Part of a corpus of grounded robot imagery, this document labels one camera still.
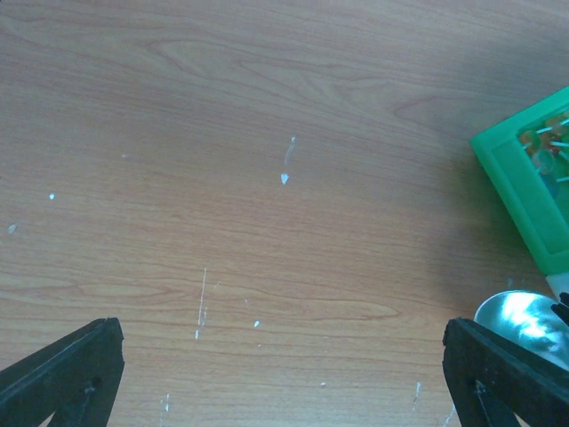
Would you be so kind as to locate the white plastic bin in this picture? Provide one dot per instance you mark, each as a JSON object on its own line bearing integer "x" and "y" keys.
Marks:
{"x": 558, "y": 283}

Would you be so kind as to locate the silver metal scoop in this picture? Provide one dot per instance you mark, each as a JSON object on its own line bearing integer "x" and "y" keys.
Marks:
{"x": 526, "y": 319}

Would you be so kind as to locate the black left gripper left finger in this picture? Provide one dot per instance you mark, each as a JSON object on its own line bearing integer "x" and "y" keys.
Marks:
{"x": 71, "y": 382}

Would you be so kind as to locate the green plastic bin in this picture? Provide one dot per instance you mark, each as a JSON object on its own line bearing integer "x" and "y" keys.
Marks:
{"x": 526, "y": 159}

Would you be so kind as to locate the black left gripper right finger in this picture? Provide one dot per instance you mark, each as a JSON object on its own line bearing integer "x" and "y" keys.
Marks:
{"x": 495, "y": 382}

